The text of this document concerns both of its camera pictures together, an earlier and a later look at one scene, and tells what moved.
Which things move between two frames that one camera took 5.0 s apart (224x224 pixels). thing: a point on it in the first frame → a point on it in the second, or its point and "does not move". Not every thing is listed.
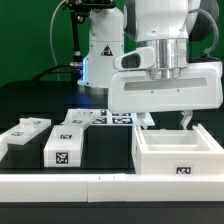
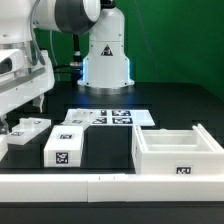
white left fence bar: x=5 y=138 does not move
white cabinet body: x=176 y=152 does not move
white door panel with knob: x=26 y=130 does not move
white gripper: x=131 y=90 → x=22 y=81
